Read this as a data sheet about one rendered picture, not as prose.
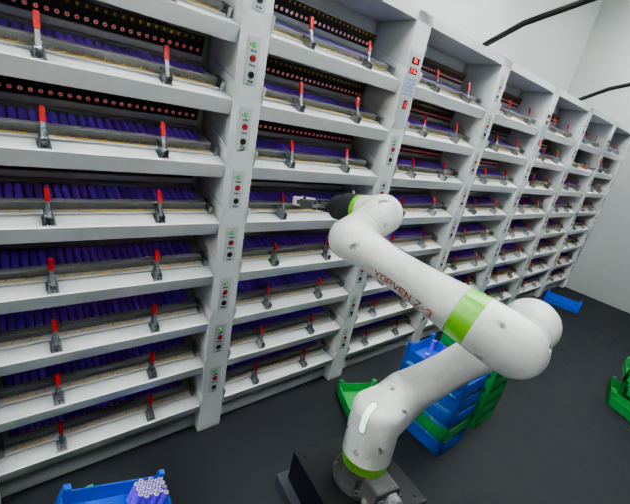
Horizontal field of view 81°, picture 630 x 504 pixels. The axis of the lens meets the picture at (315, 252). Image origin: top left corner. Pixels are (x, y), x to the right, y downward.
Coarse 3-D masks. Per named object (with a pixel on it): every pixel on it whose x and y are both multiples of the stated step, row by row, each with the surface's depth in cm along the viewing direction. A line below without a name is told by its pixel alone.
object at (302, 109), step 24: (288, 72) 132; (312, 72) 137; (264, 96) 111; (288, 96) 124; (312, 96) 138; (336, 96) 149; (360, 96) 157; (288, 120) 122; (312, 120) 127; (336, 120) 132; (360, 120) 140; (384, 120) 152
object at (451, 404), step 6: (402, 360) 171; (402, 366) 171; (408, 366) 168; (480, 390) 162; (456, 396) 151; (474, 396) 160; (444, 402) 155; (450, 402) 153; (456, 402) 151; (462, 402) 153; (468, 402) 158; (450, 408) 153; (456, 408) 151; (462, 408) 156
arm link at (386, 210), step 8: (352, 200) 103; (360, 200) 101; (368, 200) 98; (376, 200) 96; (384, 200) 96; (392, 200) 96; (352, 208) 102; (360, 208) 95; (368, 208) 94; (376, 208) 94; (384, 208) 94; (392, 208) 95; (400, 208) 97; (376, 216) 93; (384, 216) 94; (392, 216) 95; (400, 216) 96; (384, 224) 94; (392, 224) 95; (400, 224) 99; (384, 232) 95
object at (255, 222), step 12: (348, 192) 171; (252, 216) 130; (264, 216) 133; (276, 216) 136; (288, 216) 139; (300, 216) 143; (312, 216) 146; (324, 216) 150; (252, 228) 129; (264, 228) 132; (276, 228) 136; (288, 228) 139; (300, 228) 143; (312, 228) 147; (324, 228) 152
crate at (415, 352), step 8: (432, 336) 178; (408, 344) 168; (416, 344) 173; (424, 344) 179; (440, 344) 177; (408, 352) 168; (416, 352) 175; (424, 352) 176; (432, 352) 177; (416, 360) 165; (472, 384) 151; (480, 384) 158; (456, 392) 151; (464, 392) 149
